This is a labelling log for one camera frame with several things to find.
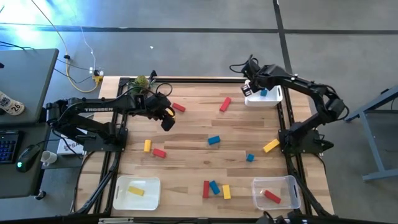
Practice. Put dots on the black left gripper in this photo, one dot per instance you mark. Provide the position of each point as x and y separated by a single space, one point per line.
155 107

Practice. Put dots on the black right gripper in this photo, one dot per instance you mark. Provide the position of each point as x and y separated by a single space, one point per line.
264 76

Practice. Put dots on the red rectangular block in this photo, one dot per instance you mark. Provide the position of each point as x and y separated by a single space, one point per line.
225 104
272 196
159 153
178 107

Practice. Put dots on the yellow cylinder block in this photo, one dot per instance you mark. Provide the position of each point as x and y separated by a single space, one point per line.
147 145
226 192

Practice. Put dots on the blue rectangular block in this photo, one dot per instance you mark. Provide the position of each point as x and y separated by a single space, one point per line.
214 140

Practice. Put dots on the small blue cube block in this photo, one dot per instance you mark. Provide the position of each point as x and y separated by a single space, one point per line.
250 157

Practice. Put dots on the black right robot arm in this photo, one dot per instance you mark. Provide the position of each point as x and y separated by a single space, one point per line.
311 88

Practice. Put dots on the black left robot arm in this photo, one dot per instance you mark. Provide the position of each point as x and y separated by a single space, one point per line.
99 109

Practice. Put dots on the small green potted plant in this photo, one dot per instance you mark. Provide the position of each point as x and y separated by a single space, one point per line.
141 82

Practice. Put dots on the long yellow rectangular block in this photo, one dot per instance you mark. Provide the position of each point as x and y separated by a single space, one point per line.
270 145

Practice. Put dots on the red square bar block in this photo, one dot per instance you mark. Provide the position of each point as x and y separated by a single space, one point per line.
206 189

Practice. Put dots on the blue cylinder block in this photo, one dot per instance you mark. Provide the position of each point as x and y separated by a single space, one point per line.
214 187

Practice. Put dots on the clear plastic bin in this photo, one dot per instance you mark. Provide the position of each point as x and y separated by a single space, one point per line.
286 186

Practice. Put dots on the white printed box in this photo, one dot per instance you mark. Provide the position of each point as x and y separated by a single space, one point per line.
66 148

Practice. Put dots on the white cup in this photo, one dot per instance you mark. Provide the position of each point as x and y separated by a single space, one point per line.
49 157

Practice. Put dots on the grey metal table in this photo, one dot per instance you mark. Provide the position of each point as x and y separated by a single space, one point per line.
370 143

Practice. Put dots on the black computer mouse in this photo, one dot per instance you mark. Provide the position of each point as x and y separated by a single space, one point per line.
28 157

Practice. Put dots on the black desk caster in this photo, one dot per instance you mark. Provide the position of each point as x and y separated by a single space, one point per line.
40 195

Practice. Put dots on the black keyboard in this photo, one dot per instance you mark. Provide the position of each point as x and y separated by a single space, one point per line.
9 146

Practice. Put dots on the dark grey desk top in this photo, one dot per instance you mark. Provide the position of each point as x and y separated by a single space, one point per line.
12 183

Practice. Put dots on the black aluminium table frame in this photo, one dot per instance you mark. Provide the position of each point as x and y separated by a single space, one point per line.
202 80

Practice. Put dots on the silver metal bracket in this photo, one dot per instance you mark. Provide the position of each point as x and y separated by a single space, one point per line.
115 220

